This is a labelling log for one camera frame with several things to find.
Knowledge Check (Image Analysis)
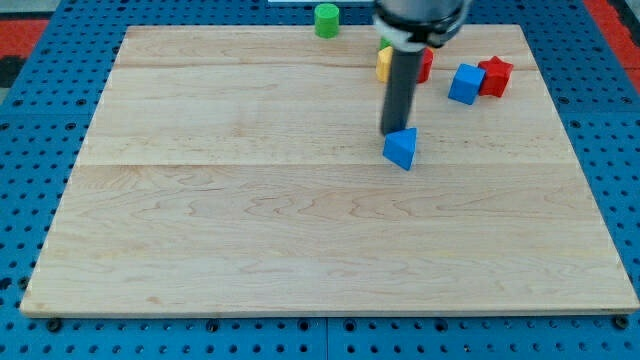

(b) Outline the small green block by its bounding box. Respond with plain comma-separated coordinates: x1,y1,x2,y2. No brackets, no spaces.
379,37,391,50

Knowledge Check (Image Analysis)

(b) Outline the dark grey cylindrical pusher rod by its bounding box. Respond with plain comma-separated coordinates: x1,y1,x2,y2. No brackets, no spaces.
380,49,425,135

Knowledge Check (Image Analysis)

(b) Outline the red block behind rod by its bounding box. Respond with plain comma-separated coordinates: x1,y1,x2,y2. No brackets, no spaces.
417,48,434,84

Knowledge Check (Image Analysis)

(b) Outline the yellow block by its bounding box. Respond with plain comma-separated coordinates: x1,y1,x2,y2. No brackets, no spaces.
375,46,393,83

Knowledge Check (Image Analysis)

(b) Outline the green cylinder block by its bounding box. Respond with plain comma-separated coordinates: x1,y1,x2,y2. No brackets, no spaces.
313,3,340,39

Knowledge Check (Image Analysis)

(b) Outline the red star block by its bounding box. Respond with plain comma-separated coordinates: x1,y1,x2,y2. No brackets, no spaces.
478,56,514,97

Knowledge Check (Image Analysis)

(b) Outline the blue triangle block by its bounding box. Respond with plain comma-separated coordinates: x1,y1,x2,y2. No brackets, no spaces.
382,128,418,171

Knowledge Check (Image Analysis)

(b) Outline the blue cube block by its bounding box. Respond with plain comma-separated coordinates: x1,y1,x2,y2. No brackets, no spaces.
448,64,486,105

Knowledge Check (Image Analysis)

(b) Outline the wooden board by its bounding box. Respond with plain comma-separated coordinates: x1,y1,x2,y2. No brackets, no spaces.
20,25,639,318

